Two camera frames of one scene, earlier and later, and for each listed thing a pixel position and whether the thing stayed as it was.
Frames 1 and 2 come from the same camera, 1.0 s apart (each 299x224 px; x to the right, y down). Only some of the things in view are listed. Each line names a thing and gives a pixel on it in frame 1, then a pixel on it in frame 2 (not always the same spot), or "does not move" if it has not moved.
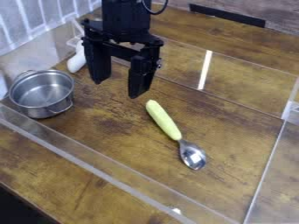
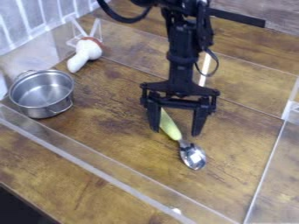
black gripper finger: [97, 52] to [153, 113]
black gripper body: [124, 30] to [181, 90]
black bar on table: [227, 14] does not move
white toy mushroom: [77, 60] does not move
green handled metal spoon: [191, 155] does not move
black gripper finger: [143, 68] to [200, 115]
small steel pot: [41, 93] does not move
